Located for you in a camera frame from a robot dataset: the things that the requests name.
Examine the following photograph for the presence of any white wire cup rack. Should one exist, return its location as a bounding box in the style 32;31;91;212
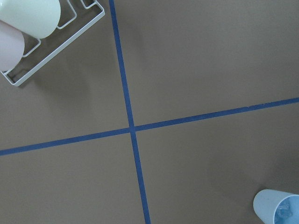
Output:
0;0;105;87

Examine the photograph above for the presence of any light blue plastic cup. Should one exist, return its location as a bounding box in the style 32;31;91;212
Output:
253;189;299;224

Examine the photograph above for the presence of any pale green plastic cup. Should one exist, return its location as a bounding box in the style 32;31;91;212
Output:
0;0;61;39

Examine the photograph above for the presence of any pale pink plastic cup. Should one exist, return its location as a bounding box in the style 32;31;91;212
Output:
0;21;25;71

